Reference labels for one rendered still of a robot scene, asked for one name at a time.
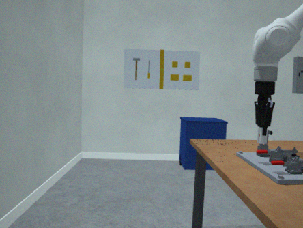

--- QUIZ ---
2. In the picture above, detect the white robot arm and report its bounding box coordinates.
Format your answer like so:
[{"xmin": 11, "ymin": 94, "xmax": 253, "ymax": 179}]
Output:
[{"xmin": 252, "ymin": 4, "xmax": 303, "ymax": 81}]

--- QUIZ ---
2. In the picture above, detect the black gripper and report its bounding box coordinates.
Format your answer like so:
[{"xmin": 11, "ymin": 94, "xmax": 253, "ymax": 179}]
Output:
[{"xmin": 255, "ymin": 81, "xmax": 275, "ymax": 144}]

